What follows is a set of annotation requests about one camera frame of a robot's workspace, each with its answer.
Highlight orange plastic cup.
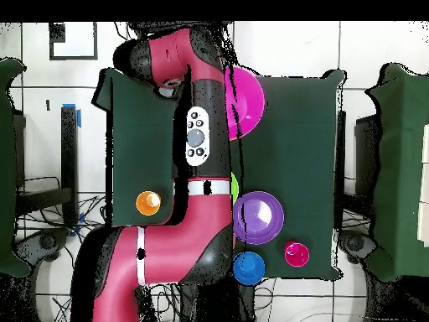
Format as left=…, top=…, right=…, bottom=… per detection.
left=135, top=190, right=162, bottom=216

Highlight large pink plastic bowl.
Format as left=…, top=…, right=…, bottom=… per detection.
left=223, top=65, right=266, bottom=142

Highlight black office chair base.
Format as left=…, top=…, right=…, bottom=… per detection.
left=14, top=227, right=71, bottom=262
left=338, top=229, right=378, bottom=264

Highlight blue tape strip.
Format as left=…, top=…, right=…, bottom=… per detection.
left=68, top=211, right=85, bottom=237
left=61, top=103, right=82, bottom=128

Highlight green cloth covered table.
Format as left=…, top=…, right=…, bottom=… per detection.
left=364, top=63, right=429, bottom=283
left=0, top=58, right=31, bottom=278

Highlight tangle of cables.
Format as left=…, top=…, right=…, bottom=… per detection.
left=19, top=175, right=182, bottom=322

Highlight green plastic bowl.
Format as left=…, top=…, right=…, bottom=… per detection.
left=230, top=172, right=240, bottom=202

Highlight black square frame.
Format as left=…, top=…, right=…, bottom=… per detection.
left=49, top=21, right=99, bottom=61

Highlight purple plastic bowl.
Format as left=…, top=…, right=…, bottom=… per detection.
left=232, top=190, right=285, bottom=245

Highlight black metal stand legs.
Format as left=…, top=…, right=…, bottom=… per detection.
left=128, top=21, right=234, bottom=68

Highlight dark green table cloth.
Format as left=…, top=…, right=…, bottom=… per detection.
left=91, top=64, right=347, bottom=282

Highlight black metal floor stand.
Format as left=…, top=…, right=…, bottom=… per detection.
left=354, top=115, right=381, bottom=199
left=16, top=105, right=79, bottom=229

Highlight red plastic cup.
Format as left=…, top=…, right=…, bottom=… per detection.
left=283, top=240, right=311, bottom=268

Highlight small blue plastic bowl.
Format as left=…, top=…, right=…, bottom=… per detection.
left=231, top=251, right=266, bottom=286

